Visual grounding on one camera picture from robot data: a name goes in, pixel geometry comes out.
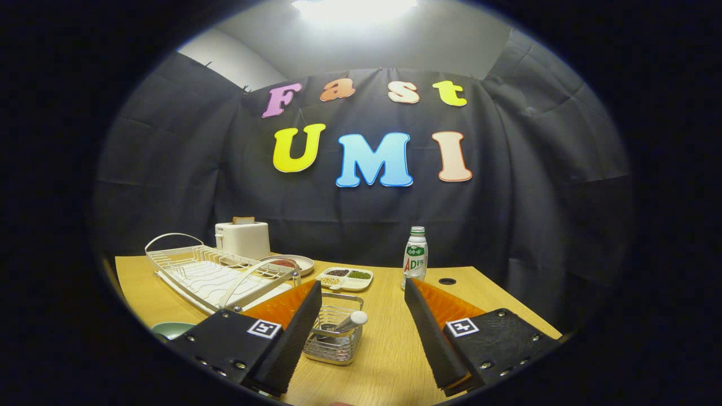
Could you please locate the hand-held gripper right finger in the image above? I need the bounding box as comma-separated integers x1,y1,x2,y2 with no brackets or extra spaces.
404,277,562,397

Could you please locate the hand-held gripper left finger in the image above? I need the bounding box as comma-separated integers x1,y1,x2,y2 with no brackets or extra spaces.
169,280,323,397

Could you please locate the metal mesh basket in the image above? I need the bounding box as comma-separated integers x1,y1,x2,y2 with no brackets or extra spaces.
302,292,364,366

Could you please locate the spoon with blue checked handle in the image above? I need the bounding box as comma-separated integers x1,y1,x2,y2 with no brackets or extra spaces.
322,310,369,339

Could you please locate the white wire dish rack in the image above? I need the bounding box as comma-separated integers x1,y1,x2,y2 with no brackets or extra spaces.
144,233,301,315

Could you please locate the pale green plate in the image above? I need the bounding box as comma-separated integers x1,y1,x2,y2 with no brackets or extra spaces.
151,321,197,342

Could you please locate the beige plate with meat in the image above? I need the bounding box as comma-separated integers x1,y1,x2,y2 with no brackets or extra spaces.
258,254,315,277

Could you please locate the white divided bean dish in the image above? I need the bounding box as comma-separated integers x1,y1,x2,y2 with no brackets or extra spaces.
316,267,374,292

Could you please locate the small white drink bottle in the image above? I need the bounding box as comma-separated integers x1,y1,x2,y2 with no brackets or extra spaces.
402,226,428,290

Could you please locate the white toaster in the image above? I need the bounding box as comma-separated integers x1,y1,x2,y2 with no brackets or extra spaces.
215,221,271,261

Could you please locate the black backdrop cloth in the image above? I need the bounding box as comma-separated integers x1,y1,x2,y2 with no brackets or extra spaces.
90,28,635,333

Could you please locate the large ceiling light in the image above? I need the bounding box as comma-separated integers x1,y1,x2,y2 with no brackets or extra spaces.
290,0,418,24

